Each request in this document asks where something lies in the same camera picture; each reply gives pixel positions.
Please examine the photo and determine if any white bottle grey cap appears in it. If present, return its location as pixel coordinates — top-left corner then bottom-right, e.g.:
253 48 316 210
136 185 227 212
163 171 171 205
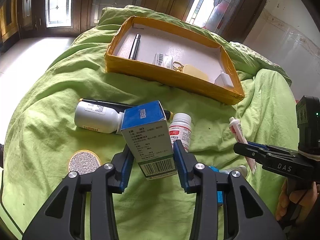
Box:
74 101 125 133

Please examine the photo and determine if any wooden door arched glass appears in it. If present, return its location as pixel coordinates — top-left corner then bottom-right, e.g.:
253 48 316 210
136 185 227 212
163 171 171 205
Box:
19 0 43 32
41 0 84 30

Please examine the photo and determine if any pink ointment tube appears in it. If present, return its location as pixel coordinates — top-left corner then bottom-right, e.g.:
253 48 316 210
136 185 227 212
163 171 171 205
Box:
229 117 257 174

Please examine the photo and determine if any white power adapter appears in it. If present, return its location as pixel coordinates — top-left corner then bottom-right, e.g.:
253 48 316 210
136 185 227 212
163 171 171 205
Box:
214 73 234 89

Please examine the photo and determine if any silver black pen flashlight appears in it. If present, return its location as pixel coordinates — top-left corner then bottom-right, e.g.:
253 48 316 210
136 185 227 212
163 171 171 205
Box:
128 34 142 60

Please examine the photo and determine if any black long tool yellow tip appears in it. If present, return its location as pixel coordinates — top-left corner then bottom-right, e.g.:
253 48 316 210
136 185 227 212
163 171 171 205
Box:
79 98 173 119

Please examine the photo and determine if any yellow cardboard box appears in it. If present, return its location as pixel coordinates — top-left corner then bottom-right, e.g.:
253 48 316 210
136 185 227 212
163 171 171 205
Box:
104 16 245 105

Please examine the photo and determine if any person's right hand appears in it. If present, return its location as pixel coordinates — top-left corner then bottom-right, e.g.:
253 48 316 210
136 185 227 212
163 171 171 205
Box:
276 180 319 228

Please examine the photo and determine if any white pill bottle red label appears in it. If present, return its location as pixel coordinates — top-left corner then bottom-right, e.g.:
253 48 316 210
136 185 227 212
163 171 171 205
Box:
169 113 192 152

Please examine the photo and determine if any green patterned pillow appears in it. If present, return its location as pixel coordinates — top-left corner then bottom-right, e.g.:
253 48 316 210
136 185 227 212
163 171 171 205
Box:
229 41 292 87

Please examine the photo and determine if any yellow framed panel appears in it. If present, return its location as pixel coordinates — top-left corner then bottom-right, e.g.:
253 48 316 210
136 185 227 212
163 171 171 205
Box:
0 0 20 42

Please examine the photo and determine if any blue white medicine box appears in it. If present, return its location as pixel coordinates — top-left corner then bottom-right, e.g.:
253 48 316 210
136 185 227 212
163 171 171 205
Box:
121 100 177 181

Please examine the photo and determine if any green blanket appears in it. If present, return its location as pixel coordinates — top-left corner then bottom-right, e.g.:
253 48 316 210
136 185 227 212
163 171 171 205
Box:
0 5 298 240

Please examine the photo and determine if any blue battery pack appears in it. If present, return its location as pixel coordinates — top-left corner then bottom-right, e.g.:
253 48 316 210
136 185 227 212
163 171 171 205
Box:
207 165 229 207

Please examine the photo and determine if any yellow round tin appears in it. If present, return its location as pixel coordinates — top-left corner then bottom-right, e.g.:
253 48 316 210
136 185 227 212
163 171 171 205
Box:
68 150 102 174

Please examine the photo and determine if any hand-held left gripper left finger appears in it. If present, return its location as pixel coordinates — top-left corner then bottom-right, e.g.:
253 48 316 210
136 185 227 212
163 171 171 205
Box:
22 144 135 240

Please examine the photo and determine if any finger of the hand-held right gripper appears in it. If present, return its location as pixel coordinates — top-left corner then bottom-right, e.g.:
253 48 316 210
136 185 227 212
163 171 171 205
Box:
247 141 299 157
234 142 272 167

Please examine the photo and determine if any white barcode medicine box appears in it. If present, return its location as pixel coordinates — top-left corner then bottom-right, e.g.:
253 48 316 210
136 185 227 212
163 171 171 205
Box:
153 52 174 68

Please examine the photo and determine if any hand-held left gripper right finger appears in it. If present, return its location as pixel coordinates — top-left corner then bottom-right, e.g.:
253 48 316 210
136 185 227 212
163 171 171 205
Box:
173 139 287 240

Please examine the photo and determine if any black cable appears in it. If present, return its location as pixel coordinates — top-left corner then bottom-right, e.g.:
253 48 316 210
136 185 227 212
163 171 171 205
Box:
0 185 18 233

